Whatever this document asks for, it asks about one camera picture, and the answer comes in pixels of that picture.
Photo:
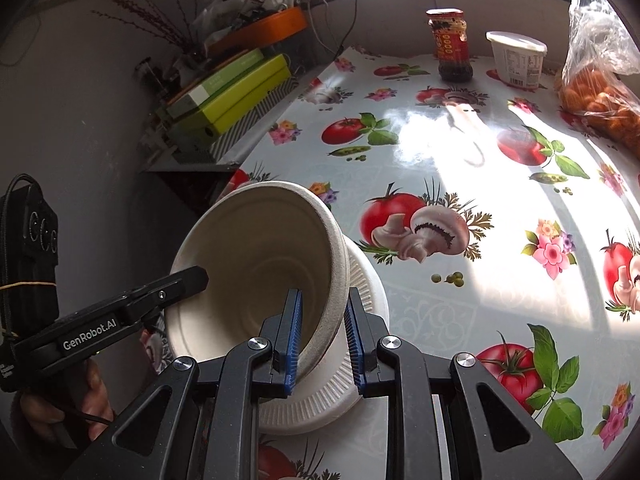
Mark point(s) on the person's left hand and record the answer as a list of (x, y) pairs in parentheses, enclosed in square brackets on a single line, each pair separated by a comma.
[(95, 395)]

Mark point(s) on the red label sauce jar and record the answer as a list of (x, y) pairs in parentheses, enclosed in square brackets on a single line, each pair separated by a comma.
[(450, 45)]

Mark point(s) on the plastic bag of oranges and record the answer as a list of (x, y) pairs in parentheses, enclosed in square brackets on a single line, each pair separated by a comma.
[(600, 70)]

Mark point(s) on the dark side table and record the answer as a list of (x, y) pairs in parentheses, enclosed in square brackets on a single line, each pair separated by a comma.
[(185, 185)]

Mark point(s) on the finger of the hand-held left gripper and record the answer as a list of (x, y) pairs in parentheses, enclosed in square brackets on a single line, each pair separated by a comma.
[(170, 290)]

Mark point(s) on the white plastic tub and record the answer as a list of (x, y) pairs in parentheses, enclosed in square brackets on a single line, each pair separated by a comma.
[(517, 60)]

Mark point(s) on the orange tray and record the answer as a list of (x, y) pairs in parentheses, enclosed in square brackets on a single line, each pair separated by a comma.
[(270, 27)]

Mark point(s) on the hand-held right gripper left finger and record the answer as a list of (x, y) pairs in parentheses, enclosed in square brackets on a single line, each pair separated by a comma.
[(295, 340)]

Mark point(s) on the lime green flat box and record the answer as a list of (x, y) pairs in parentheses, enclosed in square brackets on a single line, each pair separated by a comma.
[(250, 92)]

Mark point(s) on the black white striped box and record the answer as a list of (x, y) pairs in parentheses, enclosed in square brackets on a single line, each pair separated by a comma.
[(250, 127)]

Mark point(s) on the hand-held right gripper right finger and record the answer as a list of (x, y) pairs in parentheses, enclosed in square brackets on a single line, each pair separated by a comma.
[(355, 345)]

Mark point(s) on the vegetable print tablecloth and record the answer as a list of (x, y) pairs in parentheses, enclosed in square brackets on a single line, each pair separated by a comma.
[(450, 320)]

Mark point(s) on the white plastic bag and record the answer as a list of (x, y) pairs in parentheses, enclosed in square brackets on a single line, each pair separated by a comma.
[(225, 5)]

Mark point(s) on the dark green flat box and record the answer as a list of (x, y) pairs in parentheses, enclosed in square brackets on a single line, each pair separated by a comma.
[(220, 80)]

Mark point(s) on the dried branches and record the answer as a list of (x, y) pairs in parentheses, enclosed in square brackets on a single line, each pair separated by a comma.
[(150, 15)]

